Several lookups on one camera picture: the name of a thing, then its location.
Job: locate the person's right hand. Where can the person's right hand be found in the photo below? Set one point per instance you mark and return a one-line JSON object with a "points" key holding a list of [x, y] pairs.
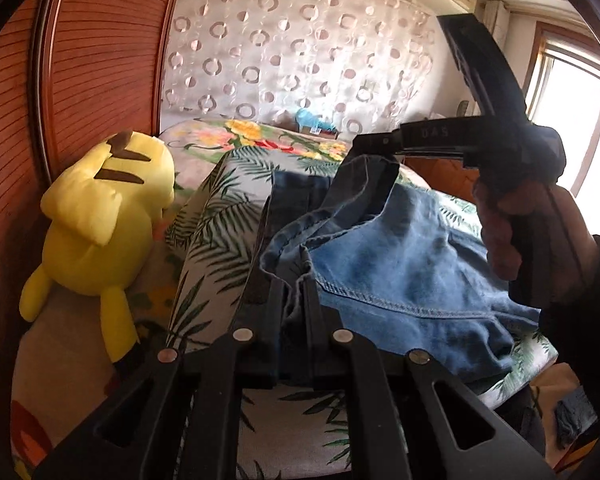
{"points": [[500, 230]]}

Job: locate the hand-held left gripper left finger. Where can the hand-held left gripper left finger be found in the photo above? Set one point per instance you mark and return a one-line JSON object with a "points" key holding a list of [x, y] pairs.
{"points": [[257, 300]]}

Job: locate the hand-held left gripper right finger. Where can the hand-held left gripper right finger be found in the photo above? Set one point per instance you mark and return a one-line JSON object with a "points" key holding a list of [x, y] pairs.
{"points": [[316, 310]]}

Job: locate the pale window drape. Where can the pale window drape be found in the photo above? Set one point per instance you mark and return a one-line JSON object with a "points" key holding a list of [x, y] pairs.
{"points": [[495, 22]]}

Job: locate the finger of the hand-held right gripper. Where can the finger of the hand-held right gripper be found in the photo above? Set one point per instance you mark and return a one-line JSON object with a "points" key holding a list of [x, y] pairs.
{"points": [[377, 142]]}

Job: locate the floral blanket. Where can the floral blanket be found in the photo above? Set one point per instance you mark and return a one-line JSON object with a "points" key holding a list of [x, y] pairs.
{"points": [[220, 135]]}

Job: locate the blue denim pants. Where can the blue denim pants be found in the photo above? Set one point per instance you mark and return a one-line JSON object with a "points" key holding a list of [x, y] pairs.
{"points": [[405, 260]]}

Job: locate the yellow plush toy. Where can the yellow plush toy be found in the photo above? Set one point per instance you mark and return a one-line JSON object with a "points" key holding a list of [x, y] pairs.
{"points": [[90, 220]]}

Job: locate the circle patterned sheer curtain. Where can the circle patterned sheer curtain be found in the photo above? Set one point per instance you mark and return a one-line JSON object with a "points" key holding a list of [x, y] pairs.
{"points": [[280, 60]]}

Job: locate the blue plastic bag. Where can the blue plastic bag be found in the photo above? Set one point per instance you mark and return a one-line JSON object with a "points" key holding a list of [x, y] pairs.
{"points": [[312, 120]]}

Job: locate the person's right forearm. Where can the person's right forearm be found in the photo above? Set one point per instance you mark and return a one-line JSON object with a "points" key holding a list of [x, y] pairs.
{"points": [[590, 350]]}

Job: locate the wooden louvered wardrobe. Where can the wooden louvered wardrobe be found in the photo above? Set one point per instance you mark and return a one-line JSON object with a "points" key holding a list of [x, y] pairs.
{"points": [[95, 60]]}

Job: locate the wooden cabinet counter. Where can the wooden cabinet counter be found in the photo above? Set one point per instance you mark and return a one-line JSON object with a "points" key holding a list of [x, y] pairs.
{"points": [[445, 172]]}

